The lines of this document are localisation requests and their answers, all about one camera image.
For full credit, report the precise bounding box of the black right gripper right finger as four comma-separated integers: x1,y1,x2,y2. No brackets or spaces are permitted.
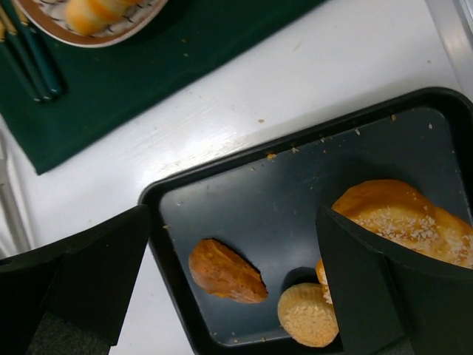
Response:
316,207,472,354

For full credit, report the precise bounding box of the black baking tray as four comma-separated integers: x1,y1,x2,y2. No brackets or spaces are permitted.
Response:
140,87,472,354

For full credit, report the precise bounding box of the gold knife green handle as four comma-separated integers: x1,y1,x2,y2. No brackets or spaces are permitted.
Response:
1,22,41,103

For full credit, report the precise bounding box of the gold fork green handle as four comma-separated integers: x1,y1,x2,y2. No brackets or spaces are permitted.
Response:
1,7,53,103

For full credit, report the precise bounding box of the striped croissant bread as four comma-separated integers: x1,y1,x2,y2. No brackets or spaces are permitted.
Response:
64,0,140,36

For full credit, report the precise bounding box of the brown oblong glazed bread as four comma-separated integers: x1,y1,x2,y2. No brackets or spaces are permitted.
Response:
188,238,268,304

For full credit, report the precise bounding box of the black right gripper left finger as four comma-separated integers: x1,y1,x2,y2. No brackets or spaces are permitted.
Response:
1,206,151,354

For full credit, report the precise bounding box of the small flat round bun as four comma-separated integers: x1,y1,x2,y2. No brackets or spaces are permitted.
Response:
277,283,339,348

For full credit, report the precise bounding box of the floral patterned ceramic plate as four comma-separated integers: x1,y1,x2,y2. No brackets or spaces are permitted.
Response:
15,0,168,48

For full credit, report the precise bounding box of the gold spoon green handle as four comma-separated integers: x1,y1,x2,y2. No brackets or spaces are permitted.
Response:
11,1,65,97

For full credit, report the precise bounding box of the dark green cloth placemat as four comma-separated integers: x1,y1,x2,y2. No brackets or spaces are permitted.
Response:
1,1,316,174

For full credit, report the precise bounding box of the large sugared ring bread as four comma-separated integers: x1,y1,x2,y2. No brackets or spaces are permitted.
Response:
316,179,473,306

